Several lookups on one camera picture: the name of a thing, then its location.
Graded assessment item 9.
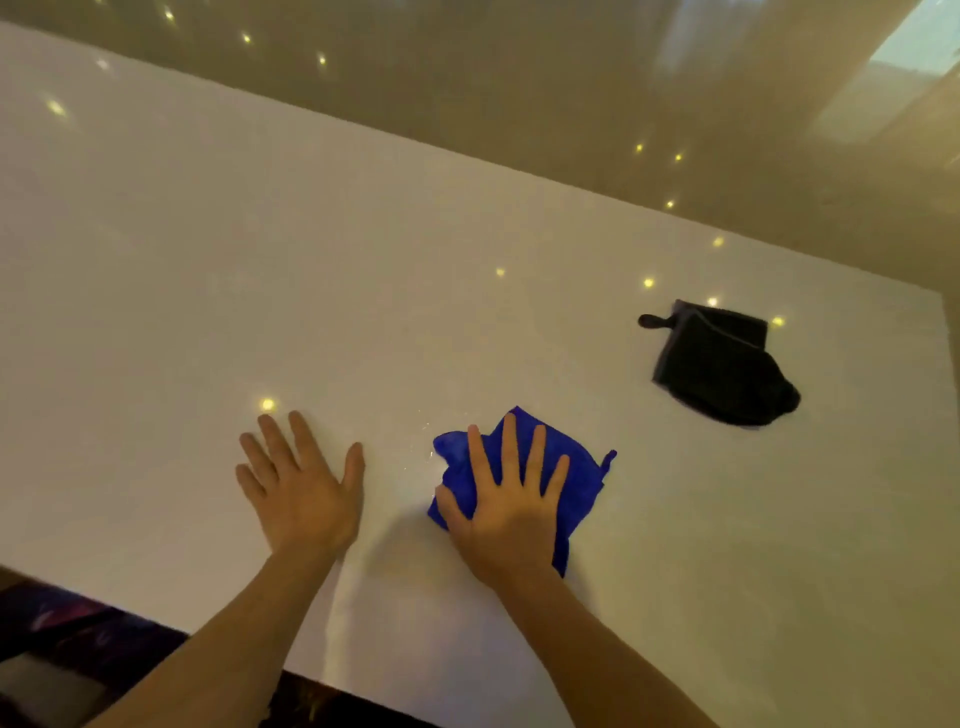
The person's dark patterned clothing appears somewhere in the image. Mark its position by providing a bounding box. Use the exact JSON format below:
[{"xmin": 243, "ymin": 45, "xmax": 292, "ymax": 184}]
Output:
[{"xmin": 0, "ymin": 581, "xmax": 189, "ymax": 699}]

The person's right forearm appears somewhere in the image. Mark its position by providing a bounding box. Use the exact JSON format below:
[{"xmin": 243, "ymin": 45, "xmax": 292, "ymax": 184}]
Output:
[{"xmin": 491, "ymin": 566, "xmax": 721, "ymax": 728}]

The black cloth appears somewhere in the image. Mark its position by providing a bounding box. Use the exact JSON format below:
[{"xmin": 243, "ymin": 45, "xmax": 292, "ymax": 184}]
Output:
[{"xmin": 638, "ymin": 299, "xmax": 802, "ymax": 429}]

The person's left forearm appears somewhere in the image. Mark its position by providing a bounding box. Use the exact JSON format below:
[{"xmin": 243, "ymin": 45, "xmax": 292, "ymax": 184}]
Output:
[{"xmin": 86, "ymin": 547, "xmax": 346, "ymax": 728}]

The blue microfibre cloth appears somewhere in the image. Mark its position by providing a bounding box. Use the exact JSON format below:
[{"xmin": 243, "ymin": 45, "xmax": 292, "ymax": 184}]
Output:
[{"xmin": 427, "ymin": 406, "xmax": 618, "ymax": 579}]

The person's left hand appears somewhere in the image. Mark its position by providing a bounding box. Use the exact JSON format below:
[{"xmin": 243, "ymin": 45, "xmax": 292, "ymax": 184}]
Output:
[{"xmin": 235, "ymin": 410, "xmax": 366, "ymax": 560}]

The person's right hand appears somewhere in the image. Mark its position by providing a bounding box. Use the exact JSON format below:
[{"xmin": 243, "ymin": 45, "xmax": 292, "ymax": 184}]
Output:
[{"xmin": 434, "ymin": 413, "xmax": 571, "ymax": 591}]

